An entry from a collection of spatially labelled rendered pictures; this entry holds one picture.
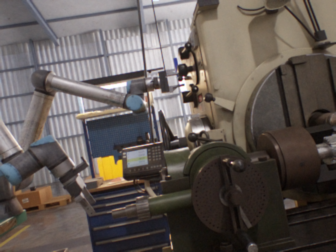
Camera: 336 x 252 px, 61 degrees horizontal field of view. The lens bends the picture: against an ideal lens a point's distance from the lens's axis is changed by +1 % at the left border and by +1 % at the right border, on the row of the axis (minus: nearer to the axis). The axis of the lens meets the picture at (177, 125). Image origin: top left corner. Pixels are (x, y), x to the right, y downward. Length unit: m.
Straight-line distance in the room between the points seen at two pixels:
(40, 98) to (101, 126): 1.62
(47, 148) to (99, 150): 2.24
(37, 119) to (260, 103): 1.30
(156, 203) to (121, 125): 2.69
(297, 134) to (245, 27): 0.61
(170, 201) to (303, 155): 0.40
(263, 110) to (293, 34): 0.40
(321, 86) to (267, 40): 0.30
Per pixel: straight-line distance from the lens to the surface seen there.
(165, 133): 1.26
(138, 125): 3.34
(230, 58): 1.29
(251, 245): 0.64
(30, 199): 8.52
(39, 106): 1.89
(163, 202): 0.72
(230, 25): 1.33
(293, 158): 0.87
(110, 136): 3.40
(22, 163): 1.22
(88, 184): 3.00
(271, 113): 1.19
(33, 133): 1.91
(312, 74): 1.27
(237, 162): 0.57
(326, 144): 1.01
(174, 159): 0.82
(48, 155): 1.22
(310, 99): 1.25
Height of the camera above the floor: 1.35
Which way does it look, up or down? 1 degrees up
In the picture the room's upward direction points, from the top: 11 degrees counter-clockwise
